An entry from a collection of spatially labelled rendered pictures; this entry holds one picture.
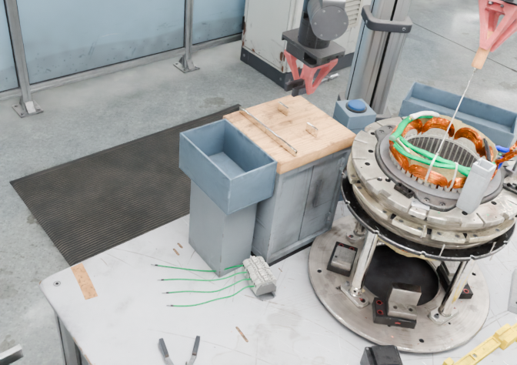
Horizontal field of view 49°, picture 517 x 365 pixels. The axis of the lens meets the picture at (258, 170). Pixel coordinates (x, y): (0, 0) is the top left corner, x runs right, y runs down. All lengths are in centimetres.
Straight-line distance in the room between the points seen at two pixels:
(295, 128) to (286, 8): 220
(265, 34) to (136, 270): 247
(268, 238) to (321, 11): 50
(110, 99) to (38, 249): 116
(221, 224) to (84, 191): 157
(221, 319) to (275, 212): 23
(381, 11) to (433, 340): 75
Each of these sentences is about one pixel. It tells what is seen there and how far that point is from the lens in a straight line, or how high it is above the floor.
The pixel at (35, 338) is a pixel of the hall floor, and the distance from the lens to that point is 213.
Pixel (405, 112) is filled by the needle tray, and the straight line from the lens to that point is 135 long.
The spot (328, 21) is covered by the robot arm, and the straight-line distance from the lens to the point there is 89.
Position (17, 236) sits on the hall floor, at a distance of 248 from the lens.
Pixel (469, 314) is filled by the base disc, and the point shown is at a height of 80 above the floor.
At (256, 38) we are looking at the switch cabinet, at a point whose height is 21.
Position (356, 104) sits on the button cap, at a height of 104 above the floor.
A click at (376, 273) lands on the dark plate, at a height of 78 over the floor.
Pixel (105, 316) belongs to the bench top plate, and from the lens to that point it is 115.
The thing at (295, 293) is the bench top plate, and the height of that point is 78.
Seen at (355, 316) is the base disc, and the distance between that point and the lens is 117.
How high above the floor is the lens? 168
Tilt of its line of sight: 37 degrees down
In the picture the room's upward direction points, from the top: 8 degrees clockwise
